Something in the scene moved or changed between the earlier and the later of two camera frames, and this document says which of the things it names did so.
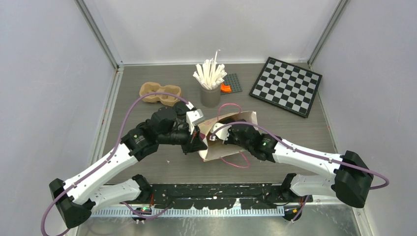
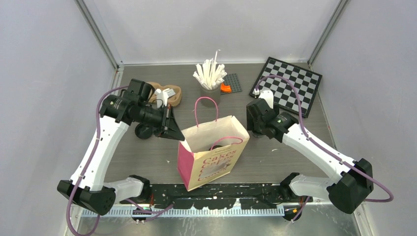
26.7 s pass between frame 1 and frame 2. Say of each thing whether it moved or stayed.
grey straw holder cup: stayed
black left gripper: moved
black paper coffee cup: moved
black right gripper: moved
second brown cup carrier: stayed
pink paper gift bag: moved
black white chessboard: stayed
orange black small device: stayed
